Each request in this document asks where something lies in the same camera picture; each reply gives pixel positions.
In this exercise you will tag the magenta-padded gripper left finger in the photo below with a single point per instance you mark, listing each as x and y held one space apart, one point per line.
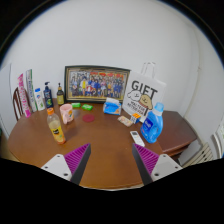
60 165

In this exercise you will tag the blue detergent bottle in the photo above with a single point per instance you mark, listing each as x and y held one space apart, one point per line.
151 128

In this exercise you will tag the long pink box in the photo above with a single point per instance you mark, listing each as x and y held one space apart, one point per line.
24 96

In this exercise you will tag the small snack packet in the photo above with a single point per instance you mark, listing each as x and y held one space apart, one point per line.
125 121

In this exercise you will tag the white remote control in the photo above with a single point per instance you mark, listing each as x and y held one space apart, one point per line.
137 138

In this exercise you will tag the colourful puzzle cube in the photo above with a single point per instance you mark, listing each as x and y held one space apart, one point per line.
135 118

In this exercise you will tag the black framed group picture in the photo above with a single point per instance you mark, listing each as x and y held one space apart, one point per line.
96 83

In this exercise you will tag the dark blue pump bottle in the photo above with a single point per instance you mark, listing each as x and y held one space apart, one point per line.
48 97

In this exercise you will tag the white radiator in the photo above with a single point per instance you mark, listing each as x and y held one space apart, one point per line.
200 156

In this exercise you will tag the dark wooden side table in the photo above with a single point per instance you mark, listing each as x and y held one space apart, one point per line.
176 131

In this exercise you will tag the flat round red coaster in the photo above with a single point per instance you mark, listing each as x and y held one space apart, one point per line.
88 118

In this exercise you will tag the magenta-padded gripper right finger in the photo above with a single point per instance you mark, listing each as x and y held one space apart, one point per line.
163 165

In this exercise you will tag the long green white box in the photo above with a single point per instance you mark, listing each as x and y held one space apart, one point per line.
31 90

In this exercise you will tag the white printed tote bag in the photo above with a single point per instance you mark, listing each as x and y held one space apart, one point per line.
143 95

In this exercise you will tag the blue tissue pack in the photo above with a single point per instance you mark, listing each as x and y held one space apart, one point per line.
112 107

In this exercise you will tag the white bottle blue cap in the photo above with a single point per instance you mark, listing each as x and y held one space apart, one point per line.
39 100

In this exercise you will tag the orange juice bottle orange cap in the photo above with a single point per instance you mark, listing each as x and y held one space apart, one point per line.
56 129

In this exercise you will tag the pink ceramic mug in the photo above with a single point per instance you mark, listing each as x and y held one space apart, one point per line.
66 114

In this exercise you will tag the brown yellow pump bottle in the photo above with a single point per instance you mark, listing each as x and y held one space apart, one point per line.
60 97

